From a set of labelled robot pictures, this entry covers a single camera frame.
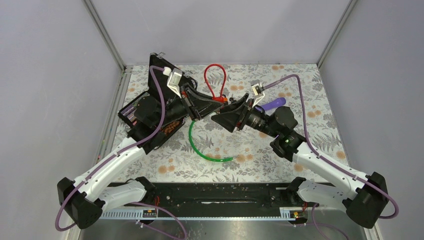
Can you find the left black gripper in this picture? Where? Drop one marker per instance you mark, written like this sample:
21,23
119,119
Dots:
203,109

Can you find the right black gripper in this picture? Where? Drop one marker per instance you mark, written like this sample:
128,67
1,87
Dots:
229,118

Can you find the black keys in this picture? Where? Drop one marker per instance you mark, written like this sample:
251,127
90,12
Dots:
231,100

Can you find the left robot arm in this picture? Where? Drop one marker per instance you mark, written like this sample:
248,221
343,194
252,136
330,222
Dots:
86,197

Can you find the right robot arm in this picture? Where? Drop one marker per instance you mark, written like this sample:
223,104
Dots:
361,196

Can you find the black poker chip case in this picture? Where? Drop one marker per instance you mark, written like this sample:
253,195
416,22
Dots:
148,101

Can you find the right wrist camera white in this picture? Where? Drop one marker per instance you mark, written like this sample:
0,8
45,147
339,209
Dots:
259,93

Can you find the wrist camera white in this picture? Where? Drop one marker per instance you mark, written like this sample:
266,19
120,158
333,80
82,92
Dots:
259,93
174,77

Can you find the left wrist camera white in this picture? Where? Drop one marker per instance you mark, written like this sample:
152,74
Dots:
174,77

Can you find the green cable lock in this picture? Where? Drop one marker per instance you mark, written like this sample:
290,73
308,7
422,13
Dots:
200,152

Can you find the purple cylindrical handle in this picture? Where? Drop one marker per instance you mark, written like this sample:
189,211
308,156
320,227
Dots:
278,102

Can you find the black mounting base plate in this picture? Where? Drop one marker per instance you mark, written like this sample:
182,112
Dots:
251,201

